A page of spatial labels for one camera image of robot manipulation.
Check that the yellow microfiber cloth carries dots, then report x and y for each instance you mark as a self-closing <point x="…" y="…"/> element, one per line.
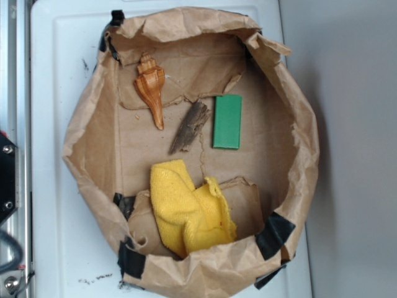
<point x="189" y="218"/>

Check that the brown bark wood piece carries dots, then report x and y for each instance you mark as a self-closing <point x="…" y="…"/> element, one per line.
<point x="190" y="127"/>

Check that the green rectangular block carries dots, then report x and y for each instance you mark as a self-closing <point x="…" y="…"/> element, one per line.
<point x="227" y="122"/>

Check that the crumpled brown paper bin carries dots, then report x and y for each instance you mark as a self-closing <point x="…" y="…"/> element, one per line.
<point x="112" y="142"/>

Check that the orange conch seashell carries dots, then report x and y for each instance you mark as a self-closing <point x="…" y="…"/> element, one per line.
<point x="149" y="84"/>

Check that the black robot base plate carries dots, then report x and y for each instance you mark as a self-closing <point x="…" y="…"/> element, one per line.
<point x="9" y="178"/>

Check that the silver aluminium frame rail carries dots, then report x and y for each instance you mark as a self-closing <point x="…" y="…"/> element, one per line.
<point x="15" y="122"/>

